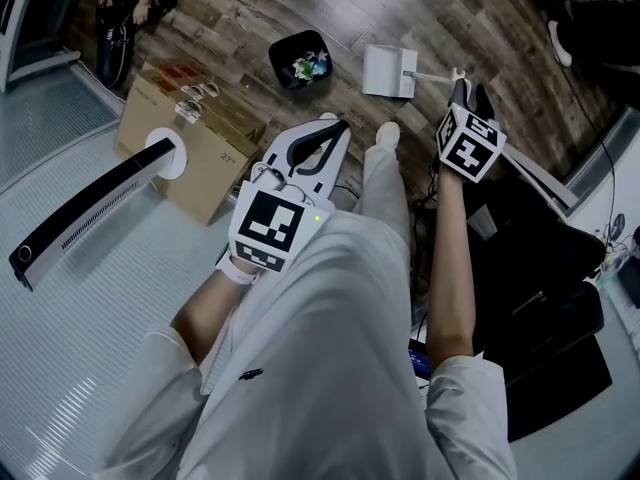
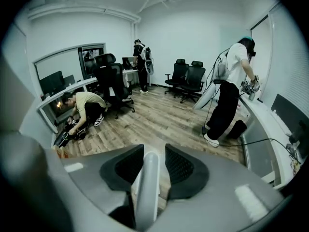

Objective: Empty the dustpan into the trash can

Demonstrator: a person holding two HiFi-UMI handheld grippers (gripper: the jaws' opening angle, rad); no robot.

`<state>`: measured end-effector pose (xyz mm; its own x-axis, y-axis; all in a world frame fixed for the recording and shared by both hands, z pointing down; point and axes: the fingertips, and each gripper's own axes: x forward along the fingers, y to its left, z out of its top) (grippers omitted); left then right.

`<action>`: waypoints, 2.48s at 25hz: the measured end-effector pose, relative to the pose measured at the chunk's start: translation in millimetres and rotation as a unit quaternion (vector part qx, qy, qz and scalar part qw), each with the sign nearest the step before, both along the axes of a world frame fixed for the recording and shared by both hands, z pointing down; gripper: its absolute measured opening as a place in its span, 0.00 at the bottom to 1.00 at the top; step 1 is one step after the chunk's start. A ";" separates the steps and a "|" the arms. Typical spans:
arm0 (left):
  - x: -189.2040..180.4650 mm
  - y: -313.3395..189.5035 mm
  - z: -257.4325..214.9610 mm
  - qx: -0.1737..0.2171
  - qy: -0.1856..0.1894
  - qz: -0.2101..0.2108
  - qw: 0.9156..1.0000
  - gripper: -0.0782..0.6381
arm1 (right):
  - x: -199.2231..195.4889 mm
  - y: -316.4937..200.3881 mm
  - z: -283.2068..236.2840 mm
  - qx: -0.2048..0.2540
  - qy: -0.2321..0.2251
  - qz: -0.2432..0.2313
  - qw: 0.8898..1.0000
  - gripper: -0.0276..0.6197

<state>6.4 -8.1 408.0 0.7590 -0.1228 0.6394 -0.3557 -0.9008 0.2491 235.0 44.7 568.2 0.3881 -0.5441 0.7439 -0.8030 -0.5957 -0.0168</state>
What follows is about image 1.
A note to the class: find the person's white shirt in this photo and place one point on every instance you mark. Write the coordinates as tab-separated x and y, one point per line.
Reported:
325	368

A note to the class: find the black oval case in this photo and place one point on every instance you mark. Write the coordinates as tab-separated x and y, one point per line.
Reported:
112	53

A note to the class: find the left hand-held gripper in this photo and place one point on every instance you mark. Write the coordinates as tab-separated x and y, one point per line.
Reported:
265	223

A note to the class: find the person's right white shoe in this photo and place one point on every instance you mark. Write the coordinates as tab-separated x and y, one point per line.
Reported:
387	133

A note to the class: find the pile of colourful paper scraps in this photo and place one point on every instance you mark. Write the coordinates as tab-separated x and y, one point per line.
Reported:
305	68

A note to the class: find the person's left forearm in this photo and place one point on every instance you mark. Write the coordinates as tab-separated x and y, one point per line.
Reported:
210	313

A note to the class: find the person's white shoe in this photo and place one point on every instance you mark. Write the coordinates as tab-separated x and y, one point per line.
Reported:
387	133
329	116

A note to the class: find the black trash bin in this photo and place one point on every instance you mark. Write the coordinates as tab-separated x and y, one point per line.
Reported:
280	50

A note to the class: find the white office desk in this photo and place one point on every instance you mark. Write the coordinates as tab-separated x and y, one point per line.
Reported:
625	178

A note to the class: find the black desktop monitor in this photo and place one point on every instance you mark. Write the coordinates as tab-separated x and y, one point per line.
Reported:
631	283

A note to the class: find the black box with blue label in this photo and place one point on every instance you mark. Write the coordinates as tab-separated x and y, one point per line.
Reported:
419	363

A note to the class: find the black mesh office chair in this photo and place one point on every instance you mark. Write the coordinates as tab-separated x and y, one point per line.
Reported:
530	268

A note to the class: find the white dustpan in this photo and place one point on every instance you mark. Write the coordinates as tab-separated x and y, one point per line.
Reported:
380	68

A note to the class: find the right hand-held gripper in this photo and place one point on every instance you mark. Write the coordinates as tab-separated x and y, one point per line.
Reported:
470	153

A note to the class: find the black desk mat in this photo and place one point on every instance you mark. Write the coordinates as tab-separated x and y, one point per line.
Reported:
555	403

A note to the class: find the pale pink wristwatch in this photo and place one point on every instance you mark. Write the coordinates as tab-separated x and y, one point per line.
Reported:
240	273

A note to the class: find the person's left white shoe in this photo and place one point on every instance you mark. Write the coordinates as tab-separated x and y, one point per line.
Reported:
329	116

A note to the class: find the brown cardboard box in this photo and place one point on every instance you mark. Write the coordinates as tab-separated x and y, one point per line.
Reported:
145	118

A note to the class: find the person's right forearm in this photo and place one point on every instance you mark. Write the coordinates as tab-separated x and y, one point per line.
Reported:
450	268

